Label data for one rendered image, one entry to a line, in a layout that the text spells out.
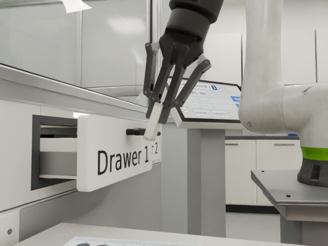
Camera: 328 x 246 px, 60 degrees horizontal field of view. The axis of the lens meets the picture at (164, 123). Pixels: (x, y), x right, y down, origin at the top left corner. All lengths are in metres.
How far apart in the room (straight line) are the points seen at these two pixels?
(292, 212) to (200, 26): 0.42
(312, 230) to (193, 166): 0.83
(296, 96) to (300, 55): 3.29
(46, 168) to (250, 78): 0.59
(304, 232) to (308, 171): 0.15
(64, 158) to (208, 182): 1.07
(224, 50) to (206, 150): 2.64
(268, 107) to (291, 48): 3.29
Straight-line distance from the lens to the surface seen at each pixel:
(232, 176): 3.46
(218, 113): 1.38
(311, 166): 0.79
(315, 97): 0.76
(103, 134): 0.45
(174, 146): 2.16
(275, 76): 0.84
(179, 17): 0.52
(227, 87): 1.62
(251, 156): 3.46
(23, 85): 0.46
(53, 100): 0.50
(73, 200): 0.57
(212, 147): 1.45
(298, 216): 0.68
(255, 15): 0.91
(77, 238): 0.31
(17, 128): 0.44
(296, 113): 0.77
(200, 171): 1.41
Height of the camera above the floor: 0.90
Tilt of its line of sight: 3 degrees up
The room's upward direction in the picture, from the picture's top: straight up
